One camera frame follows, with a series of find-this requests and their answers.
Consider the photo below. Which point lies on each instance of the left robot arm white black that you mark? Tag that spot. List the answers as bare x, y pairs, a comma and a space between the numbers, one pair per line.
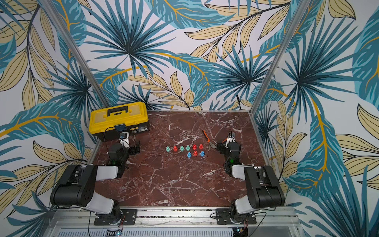
76, 188

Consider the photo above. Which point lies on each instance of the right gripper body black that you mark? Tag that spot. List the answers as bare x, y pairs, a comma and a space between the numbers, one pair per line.
222, 146

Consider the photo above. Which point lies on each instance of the yellow black toolbox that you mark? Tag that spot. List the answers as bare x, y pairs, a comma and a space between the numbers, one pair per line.
107, 124

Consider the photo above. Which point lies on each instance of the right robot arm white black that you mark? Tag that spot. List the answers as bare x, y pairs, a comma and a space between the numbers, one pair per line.
262, 185

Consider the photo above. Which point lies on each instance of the orange handled pliers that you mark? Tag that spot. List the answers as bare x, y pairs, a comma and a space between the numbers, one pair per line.
210, 143

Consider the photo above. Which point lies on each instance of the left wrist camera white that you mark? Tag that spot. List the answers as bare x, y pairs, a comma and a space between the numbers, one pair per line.
124, 139

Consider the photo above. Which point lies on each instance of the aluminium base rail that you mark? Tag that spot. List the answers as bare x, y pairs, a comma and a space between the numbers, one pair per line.
161, 221

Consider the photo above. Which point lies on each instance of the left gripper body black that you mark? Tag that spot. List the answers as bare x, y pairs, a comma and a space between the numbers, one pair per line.
132, 150

